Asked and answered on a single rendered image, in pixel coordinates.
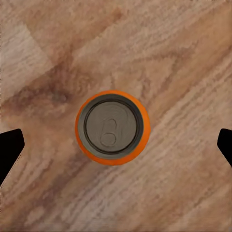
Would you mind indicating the can of soda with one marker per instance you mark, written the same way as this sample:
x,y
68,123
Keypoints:
x,y
112,127

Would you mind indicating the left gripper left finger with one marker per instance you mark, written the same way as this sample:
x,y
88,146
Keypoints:
x,y
11,145

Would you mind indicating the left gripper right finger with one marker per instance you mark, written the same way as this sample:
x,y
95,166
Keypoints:
x,y
224,143

